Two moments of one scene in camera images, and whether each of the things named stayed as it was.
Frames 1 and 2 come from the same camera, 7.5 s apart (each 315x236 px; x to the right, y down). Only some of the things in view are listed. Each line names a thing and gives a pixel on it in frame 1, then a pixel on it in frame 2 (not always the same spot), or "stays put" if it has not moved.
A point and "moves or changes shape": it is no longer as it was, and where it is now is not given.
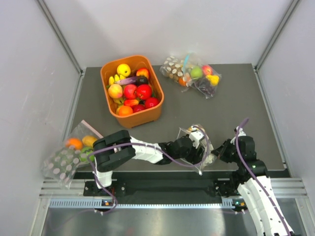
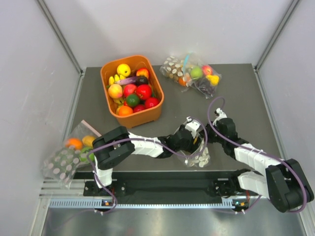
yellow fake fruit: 124,70 stays put
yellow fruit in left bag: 88,140 stays put
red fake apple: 143,91 stays put
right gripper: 220,152 → 208,128
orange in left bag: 76,142 stays put
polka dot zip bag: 208,156 moves or changes shape
